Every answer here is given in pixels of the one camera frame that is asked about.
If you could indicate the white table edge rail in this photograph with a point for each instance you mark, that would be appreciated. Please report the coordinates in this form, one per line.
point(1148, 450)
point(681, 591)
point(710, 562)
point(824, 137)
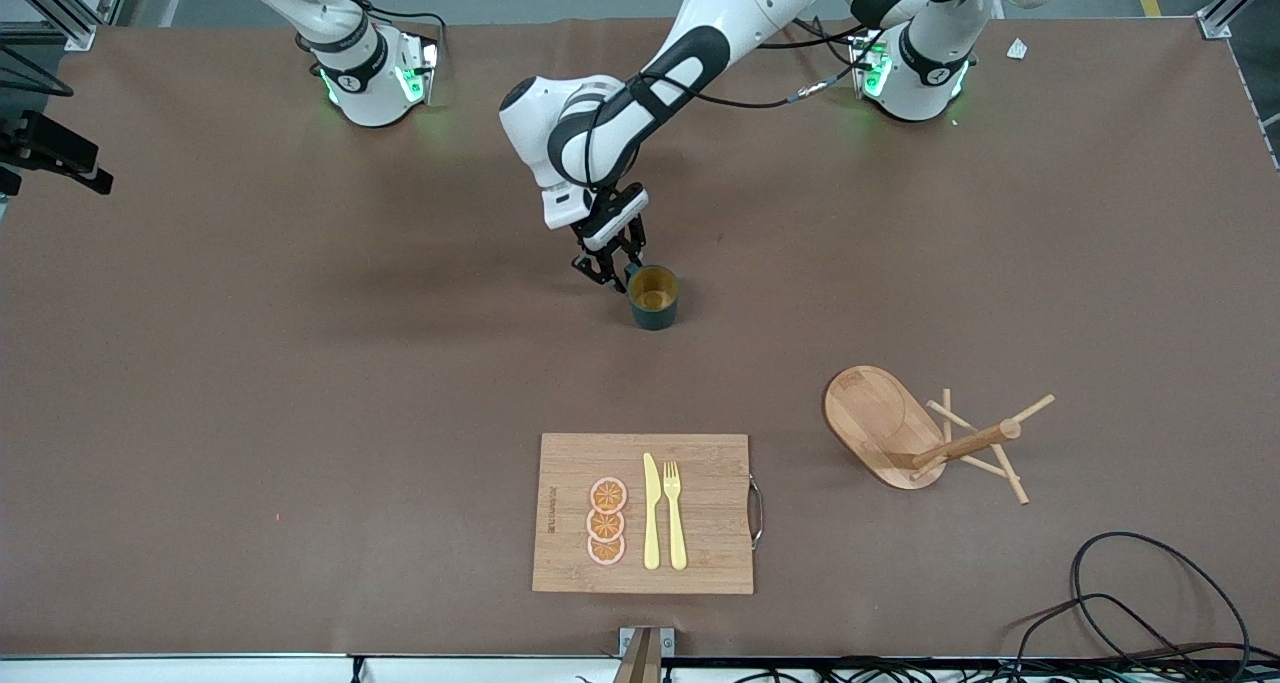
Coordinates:
point(200, 671)

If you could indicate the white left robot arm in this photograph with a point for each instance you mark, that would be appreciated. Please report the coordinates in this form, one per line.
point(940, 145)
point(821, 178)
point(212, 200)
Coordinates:
point(720, 23)

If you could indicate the small white paper scrap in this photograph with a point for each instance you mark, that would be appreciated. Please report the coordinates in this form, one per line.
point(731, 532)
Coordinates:
point(1017, 49)

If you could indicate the yellow plastic knife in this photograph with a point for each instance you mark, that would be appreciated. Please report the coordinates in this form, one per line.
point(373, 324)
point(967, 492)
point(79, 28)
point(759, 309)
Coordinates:
point(652, 523)

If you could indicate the dark green cup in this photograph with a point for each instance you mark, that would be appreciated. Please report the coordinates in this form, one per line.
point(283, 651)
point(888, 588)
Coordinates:
point(655, 313)

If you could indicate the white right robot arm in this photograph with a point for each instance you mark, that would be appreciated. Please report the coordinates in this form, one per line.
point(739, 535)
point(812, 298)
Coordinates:
point(370, 93)

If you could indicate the yellow plastic fork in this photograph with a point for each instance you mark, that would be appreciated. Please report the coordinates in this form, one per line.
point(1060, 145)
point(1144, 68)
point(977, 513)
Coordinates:
point(677, 533)

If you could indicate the aluminium camera mast post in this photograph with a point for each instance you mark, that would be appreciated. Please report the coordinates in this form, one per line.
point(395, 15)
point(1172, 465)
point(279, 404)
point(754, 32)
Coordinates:
point(640, 663)

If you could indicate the bamboo cutting board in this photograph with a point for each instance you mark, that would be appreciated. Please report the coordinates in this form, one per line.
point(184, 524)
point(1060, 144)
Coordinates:
point(700, 503)

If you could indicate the brown table mat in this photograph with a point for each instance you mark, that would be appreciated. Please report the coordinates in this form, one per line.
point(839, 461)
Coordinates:
point(300, 313)

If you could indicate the toy orange slice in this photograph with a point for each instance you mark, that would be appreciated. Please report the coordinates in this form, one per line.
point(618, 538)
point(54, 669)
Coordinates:
point(608, 495)
point(605, 526)
point(605, 551)

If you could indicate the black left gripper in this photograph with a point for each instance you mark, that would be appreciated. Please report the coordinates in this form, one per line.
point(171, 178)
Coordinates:
point(608, 260)

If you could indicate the aluminium frame profile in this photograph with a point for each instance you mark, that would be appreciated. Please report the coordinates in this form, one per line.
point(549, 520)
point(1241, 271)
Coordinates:
point(80, 36)
point(1215, 25)

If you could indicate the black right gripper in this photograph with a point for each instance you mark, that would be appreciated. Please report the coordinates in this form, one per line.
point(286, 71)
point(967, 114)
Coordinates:
point(48, 145)

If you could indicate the wooden mug rack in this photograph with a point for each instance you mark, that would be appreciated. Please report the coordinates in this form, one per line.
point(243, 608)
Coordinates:
point(880, 423)

